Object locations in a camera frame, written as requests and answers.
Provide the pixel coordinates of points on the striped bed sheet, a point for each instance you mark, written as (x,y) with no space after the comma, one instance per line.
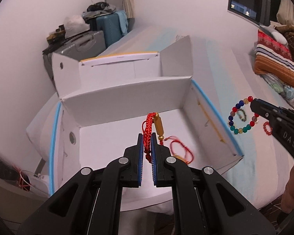
(226,76)

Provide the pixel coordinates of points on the striped red orange pillow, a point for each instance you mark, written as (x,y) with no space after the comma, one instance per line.
(273,57)

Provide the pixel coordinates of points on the dark clothes pile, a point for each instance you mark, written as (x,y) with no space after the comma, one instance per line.
(98,9)

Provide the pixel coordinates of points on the person's right hand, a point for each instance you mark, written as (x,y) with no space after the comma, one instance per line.
(287,200)

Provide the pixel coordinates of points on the floral quilt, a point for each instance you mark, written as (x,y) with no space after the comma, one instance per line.
(283,89)

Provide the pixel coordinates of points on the blue yellow cardboard box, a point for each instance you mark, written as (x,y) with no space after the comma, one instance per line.
(101,103)

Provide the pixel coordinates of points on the white pillow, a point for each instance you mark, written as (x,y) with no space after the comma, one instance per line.
(277,36)

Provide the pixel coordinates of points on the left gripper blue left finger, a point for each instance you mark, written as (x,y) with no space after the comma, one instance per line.
(140,146)

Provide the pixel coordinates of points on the light blue cloth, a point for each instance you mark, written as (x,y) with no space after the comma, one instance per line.
(123,21)

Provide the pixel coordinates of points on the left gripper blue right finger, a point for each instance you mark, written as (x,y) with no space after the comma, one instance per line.
(153,147)

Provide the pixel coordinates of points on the right beige curtain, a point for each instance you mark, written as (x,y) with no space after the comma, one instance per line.
(285,14)

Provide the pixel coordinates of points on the teal suitcase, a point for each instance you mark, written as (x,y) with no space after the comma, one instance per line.
(109,24)

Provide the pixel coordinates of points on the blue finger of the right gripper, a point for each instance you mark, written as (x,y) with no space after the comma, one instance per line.
(267,112)

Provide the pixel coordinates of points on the white plastic bag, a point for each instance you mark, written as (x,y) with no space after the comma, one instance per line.
(75,25)

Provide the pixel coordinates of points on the grey suitcase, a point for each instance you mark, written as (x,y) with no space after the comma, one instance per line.
(86,45)

